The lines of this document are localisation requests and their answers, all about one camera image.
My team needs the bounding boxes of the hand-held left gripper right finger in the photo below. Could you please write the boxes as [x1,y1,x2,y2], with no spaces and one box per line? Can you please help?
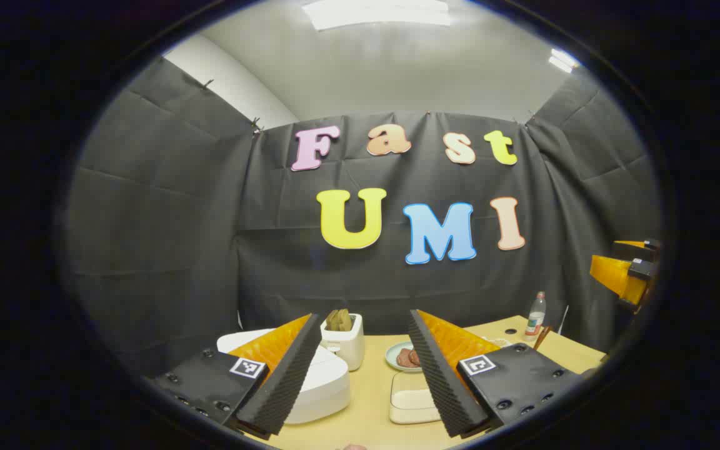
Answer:
[407,309,586,438]

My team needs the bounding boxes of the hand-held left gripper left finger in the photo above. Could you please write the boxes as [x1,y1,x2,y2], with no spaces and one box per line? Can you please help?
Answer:
[147,312,324,441]

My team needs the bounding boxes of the white rice cooker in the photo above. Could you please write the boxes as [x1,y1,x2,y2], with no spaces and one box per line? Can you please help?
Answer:
[216,328,351,426]

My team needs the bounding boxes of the clear plastic container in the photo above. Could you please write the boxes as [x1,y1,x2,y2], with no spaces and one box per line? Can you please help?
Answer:
[389,371,443,426]

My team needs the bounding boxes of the light green plate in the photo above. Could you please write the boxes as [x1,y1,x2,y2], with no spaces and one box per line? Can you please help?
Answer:
[385,341,426,374]

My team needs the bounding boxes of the white toaster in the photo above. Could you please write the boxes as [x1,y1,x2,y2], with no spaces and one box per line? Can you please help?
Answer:
[321,312,365,373]

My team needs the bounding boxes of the clear bottle with red label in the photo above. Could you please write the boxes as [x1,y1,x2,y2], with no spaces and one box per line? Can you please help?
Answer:
[526,291,547,338]

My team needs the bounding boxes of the black backdrop cloth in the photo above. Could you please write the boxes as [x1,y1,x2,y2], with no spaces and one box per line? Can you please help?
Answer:
[63,56,664,382]

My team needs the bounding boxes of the ceiling light panel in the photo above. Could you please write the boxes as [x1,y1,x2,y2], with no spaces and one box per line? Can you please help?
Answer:
[547,48,581,74]

